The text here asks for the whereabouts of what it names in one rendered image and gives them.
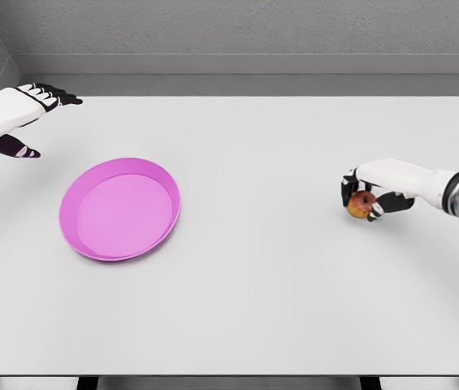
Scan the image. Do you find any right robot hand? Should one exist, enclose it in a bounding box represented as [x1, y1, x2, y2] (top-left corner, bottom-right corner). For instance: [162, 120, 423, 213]
[340, 158, 435, 223]

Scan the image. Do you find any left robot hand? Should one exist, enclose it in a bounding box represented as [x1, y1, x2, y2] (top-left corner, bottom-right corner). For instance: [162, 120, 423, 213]
[0, 83, 84, 160]

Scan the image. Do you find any red yellow apple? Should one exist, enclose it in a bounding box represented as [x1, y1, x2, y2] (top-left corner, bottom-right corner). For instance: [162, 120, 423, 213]
[347, 190, 377, 220]

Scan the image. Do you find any pink round plate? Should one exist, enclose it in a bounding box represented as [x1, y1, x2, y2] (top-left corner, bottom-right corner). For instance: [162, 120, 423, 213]
[58, 157, 182, 262]

